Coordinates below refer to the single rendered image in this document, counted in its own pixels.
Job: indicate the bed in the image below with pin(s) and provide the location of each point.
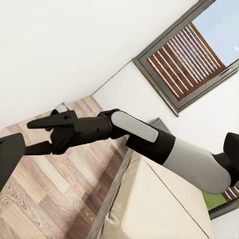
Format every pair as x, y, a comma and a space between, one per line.
148, 201

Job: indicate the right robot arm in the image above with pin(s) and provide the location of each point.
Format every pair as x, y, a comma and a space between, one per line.
210, 173

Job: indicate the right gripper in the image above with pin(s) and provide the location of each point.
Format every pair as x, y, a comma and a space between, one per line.
68, 131

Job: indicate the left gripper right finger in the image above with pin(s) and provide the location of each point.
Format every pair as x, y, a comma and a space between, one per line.
231, 148

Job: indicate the fixed window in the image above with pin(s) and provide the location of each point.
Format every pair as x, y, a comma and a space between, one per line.
196, 54

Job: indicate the door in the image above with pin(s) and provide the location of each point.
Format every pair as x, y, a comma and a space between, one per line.
222, 203

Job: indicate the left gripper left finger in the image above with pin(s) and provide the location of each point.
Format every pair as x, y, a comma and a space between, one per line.
12, 149

